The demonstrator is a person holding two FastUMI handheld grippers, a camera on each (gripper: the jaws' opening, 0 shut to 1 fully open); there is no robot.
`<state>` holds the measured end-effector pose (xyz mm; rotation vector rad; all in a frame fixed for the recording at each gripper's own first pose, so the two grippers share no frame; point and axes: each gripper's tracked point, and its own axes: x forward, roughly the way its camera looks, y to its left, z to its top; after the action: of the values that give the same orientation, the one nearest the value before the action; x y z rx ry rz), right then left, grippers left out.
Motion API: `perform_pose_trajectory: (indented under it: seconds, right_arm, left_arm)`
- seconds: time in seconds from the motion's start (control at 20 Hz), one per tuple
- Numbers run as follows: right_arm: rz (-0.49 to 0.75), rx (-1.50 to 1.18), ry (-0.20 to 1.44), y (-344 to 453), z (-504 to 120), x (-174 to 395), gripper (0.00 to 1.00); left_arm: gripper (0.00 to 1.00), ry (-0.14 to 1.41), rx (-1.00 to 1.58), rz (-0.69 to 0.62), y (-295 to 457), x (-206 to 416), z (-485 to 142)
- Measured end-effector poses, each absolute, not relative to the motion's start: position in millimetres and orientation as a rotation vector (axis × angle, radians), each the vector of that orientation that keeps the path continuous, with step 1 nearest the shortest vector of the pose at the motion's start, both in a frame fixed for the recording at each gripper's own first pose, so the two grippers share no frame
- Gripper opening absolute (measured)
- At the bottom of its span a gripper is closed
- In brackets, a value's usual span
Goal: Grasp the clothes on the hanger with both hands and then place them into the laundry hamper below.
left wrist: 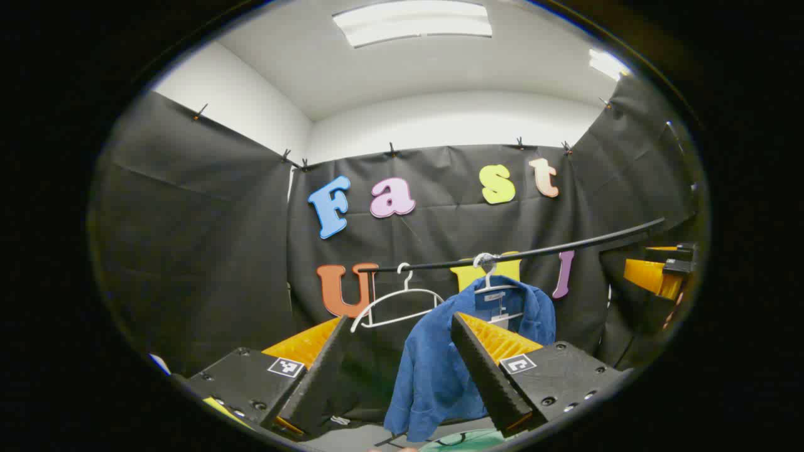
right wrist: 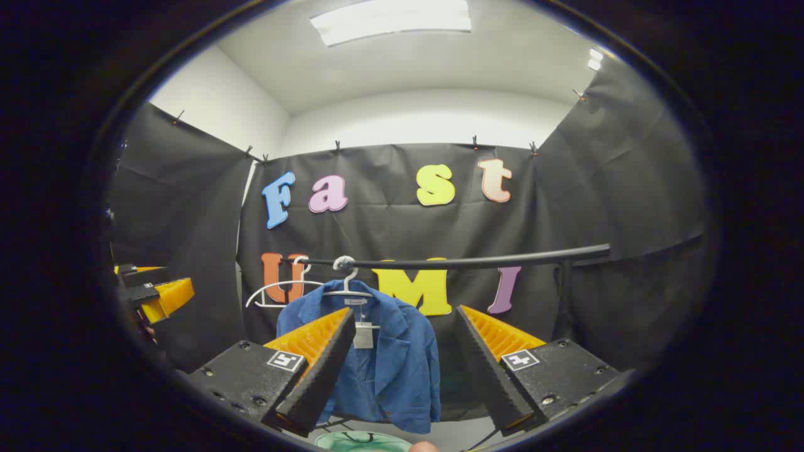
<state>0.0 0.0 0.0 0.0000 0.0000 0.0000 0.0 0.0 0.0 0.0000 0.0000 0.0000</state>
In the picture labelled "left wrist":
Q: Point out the black clothes rack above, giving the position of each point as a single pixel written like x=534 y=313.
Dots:
x=565 y=249

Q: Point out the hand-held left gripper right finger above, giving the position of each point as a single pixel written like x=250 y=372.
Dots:
x=487 y=376

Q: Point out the small ceiling light panel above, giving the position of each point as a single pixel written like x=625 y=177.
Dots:
x=608 y=64

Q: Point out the white clothes hanger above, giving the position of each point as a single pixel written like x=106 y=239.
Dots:
x=489 y=279

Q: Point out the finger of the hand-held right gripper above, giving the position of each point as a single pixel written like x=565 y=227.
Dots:
x=678 y=258
x=650 y=276

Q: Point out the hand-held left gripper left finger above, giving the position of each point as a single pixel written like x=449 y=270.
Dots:
x=320 y=383

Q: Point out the white clip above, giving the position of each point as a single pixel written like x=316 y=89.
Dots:
x=339 y=420

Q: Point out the empty white hanger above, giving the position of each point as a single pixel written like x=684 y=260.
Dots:
x=408 y=290

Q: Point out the row of black cloth clips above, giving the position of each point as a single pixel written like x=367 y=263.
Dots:
x=392 y=149

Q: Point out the black backdrop cloth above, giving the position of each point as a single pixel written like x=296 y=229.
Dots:
x=220 y=251

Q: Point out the pale green laundry hamper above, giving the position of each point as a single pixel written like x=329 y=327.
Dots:
x=465 y=441

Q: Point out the large ceiling light panel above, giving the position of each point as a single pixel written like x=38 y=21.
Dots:
x=411 y=22

